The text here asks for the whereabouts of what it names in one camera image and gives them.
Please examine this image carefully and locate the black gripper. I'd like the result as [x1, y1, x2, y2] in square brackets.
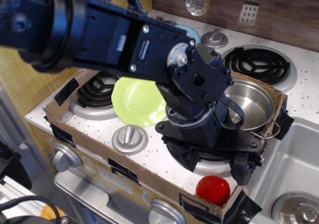
[155, 102, 262, 186]

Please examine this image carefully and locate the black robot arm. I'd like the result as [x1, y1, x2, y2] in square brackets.
[0, 0, 262, 186]

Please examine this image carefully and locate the grey toy sink basin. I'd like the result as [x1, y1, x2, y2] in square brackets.
[247, 117, 319, 224]

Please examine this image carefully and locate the right silver oven knob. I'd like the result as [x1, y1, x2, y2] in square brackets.
[149, 199, 186, 224]

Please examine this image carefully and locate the silver oven knob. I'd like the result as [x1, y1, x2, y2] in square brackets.
[149, 199, 186, 224]
[52, 143, 82, 172]

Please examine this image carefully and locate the front silver stove knob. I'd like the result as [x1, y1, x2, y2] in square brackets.
[112, 125, 149, 155]

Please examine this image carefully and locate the silver stove knob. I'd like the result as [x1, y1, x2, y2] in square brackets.
[112, 125, 149, 155]
[201, 29, 229, 49]

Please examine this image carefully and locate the light green plastic plate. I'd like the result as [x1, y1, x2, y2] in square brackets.
[111, 77, 166, 127]

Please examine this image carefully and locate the silver sink drain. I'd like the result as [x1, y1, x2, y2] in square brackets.
[270, 192, 319, 224]

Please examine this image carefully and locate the back right black burner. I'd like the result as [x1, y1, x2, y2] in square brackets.
[222, 45, 298, 93]

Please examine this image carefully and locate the back silver stove knob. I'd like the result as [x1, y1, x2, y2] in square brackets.
[201, 29, 229, 49]

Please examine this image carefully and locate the light blue plastic bowl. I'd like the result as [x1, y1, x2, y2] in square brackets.
[176, 24, 201, 44]

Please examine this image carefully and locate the front left black burner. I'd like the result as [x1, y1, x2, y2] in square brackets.
[69, 72, 119, 121]

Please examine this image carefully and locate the brown cardboard fence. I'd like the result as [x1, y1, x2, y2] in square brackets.
[43, 68, 295, 224]

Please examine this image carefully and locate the left silver oven knob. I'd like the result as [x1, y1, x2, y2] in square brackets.
[52, 143, 82, 172]

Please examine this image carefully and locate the hanging silver spatula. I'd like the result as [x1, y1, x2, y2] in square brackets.
[238, 0, 259, 27]

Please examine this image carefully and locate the hanging silver strainer ladle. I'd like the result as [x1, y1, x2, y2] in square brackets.
[185, 0, 210, 17]

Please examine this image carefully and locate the yellow object at bottom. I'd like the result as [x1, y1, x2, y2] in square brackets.
[40, 205, 65, 220]

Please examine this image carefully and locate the silver oven door handle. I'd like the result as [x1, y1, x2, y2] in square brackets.
[54, 171, 131, 224]

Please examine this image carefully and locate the black cable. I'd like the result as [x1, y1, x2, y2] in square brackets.
[0, 195, 61, 224]

